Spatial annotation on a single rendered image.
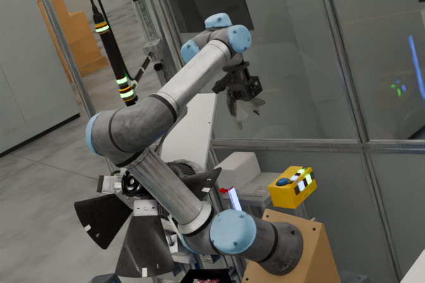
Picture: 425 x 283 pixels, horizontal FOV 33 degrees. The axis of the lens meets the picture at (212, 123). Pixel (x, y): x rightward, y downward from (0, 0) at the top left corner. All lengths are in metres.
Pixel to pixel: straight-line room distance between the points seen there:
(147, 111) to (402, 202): 1.53
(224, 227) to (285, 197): 0.73
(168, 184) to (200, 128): 1.01
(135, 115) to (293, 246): 0.59
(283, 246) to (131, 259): 0.84
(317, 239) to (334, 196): 1.20
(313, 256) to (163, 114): 0.59
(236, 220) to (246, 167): 1.32
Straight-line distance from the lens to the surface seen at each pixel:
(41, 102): 8.41
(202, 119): 2.90
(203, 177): 2.56
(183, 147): 2.94
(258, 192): 3.06
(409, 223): 3.06
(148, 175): 1.89
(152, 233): 2.68
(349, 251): 3.32
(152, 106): 1.75
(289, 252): 1.99
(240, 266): 3.19
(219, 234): 1.92
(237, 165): 3.17
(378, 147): 2.93
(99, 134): 1.82
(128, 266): 2.67
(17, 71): 8.28
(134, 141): 1.75
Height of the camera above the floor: 2.19
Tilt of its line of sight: 19 degrees down
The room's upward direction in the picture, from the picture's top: 19 degrees counter-clockwise
